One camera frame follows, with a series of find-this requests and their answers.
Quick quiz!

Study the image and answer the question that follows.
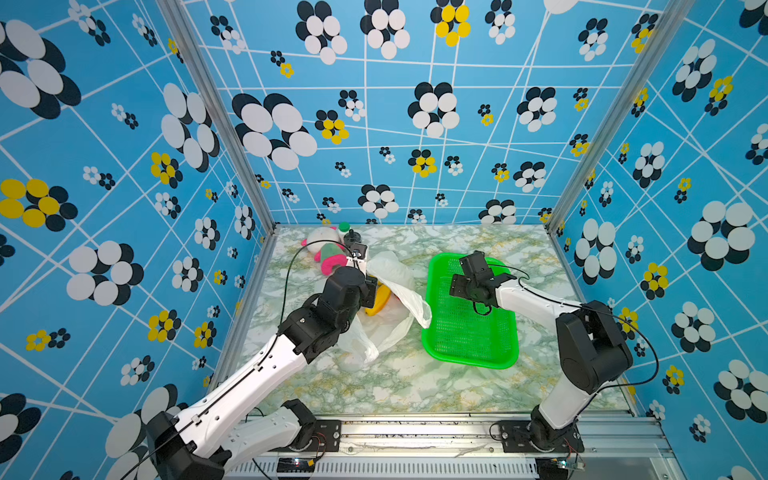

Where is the aluminium corner post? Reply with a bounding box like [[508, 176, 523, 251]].
[[157, 0, 276, 237], [546, 0, 695, 238]]

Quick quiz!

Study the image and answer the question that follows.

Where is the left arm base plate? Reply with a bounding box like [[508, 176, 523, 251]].
[[271, 419, 342, 454]]

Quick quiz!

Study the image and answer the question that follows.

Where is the green plastic basket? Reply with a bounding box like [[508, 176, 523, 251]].
[[422, 253, 519, 370]]

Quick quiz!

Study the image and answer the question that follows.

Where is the left aluminium corner post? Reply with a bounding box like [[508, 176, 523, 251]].
[[157, 0, 276, 237]]

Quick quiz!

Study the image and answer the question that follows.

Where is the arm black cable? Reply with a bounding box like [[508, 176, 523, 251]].
[[471, 263, 660, 391], [119, 239, 361, 480]]

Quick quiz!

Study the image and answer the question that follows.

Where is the right aluminium corner post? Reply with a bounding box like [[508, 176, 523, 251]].
[[546, 0, 695, 238]]

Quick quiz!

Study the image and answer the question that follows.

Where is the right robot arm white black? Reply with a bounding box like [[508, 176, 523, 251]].
[[450, 251, 633, 451]]

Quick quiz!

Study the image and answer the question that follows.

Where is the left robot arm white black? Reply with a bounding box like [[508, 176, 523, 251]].
[[146, 266, 378, 479]]

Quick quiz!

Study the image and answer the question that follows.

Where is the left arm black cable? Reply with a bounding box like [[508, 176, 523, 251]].
[[119, 239, 361, 480]]

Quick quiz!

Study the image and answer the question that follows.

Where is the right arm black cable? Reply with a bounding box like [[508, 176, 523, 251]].
[[471, 263, 660, 391]]

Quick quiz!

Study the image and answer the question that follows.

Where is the clear shaker jar black lid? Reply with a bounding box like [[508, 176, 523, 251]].
[[343, 229, 362, 249]]

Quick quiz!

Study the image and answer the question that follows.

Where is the aluminium front rail frame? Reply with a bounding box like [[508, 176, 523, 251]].
[[221, 412, 684, 479]]

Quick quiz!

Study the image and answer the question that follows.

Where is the yellow banana toy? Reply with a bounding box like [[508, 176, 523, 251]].
[[364, 283, 392, 316]]

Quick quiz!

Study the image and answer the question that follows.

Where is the white plastic bag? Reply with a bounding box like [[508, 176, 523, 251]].
[[337, 251, 433, 365]]

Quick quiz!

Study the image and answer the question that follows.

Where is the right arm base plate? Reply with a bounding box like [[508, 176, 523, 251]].
[[489, 420, 585, 456]]

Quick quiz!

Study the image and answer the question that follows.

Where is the pink white plush toy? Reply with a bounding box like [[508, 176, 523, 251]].
[[302, 226, 348, 276]]

